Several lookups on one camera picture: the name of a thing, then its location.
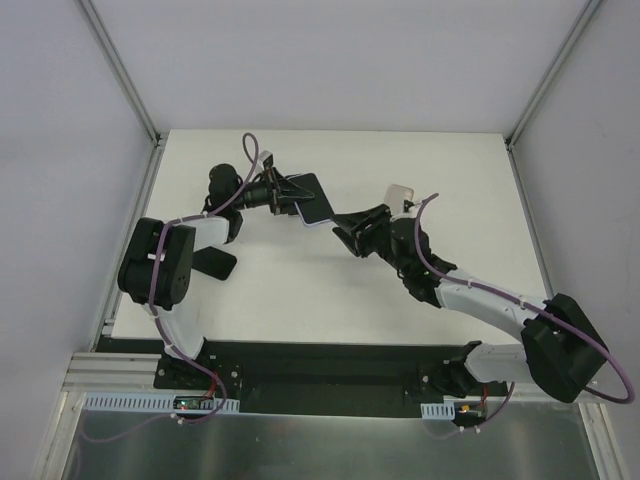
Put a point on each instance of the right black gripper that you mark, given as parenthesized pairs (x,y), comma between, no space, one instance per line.
(370,228)

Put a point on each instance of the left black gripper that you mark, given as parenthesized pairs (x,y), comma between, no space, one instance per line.
(273,189)

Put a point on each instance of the purple phone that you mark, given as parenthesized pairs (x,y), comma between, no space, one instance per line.
(317,210)

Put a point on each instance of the clear phone case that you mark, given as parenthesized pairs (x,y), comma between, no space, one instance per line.
(395,196)

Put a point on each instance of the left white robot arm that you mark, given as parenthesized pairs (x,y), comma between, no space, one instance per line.
(156,269)

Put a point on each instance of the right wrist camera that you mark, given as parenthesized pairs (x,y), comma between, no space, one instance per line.
(409,210)

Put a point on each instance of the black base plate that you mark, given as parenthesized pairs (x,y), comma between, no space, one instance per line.
(386,381)

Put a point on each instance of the right white cable duct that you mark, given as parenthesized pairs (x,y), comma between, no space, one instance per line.
(444,411)

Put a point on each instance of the white cable duct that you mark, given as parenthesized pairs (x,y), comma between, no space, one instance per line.
(158,403)
(444,411)

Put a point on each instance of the left aluminium frame post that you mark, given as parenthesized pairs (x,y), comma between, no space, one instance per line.
(110,52)

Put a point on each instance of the aluminium frame post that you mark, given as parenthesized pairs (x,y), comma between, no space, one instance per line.
(110,52)
(580,25)

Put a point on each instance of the left white cable duct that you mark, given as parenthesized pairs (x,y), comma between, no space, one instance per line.
(158,403)

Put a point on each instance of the aluminium rail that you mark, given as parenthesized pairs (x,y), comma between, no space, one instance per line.
(117,372)

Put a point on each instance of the right aluminium frame post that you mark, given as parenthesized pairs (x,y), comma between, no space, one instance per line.
(580,25)

